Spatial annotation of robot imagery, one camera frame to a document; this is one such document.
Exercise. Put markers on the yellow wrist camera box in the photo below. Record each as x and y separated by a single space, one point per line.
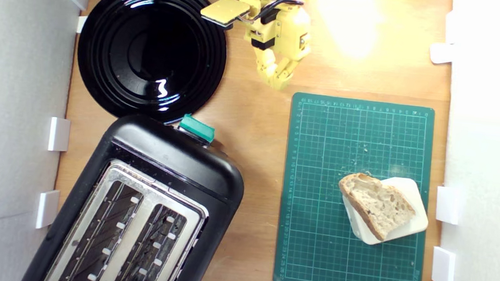
225 11

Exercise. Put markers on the green toaster lever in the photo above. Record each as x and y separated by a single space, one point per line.
196 128

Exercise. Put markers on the brown bread slice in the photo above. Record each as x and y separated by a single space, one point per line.
375 203

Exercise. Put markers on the white rounded block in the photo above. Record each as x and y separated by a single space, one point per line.
410 191

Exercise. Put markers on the green cutting mat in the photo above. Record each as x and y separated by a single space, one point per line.
322 142

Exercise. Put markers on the black round plate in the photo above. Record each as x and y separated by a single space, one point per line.
149 50

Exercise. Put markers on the black two-slot toaster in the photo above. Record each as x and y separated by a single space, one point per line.
175 161

